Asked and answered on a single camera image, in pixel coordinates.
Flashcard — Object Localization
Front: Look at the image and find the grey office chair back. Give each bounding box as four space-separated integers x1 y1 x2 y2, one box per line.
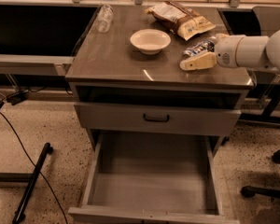
253 7 280 36

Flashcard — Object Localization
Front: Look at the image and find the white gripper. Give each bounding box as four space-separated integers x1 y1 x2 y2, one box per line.
179 33 245 71

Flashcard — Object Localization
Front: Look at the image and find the black floor cable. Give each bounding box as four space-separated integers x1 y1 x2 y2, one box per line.
0 109 69 224

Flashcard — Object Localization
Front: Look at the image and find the white bowl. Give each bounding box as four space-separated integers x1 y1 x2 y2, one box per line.
130 29 171 55

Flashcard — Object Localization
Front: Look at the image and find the brown chip bag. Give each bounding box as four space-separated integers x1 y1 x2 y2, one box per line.
145 1 216 41

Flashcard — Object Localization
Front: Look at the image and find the closed grey top drawer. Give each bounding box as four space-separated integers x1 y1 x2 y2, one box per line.
74 103 241 136

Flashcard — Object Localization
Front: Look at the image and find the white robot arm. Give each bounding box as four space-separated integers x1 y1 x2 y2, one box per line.
179 30 280 74

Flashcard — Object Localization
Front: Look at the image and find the black office chair base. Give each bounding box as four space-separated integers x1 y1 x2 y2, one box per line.
240 149 280 202

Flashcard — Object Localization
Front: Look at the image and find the blue pepsi can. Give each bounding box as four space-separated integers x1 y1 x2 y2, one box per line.
182 40 215 57

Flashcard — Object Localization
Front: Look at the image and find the open grey middle drawer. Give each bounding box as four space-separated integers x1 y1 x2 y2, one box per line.
69 132 240 224

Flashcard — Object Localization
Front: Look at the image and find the grey drawer cabinet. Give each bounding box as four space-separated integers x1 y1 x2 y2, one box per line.
66 6 253 145

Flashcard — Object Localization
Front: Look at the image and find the clear plastic bottle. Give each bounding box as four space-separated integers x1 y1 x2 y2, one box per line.
96 5 114 33

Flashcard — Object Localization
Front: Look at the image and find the black drawer handle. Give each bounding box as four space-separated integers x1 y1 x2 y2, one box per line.
143 113 170 123

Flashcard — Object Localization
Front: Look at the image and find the black stand leg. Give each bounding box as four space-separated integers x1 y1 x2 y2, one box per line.
12 143 53 224

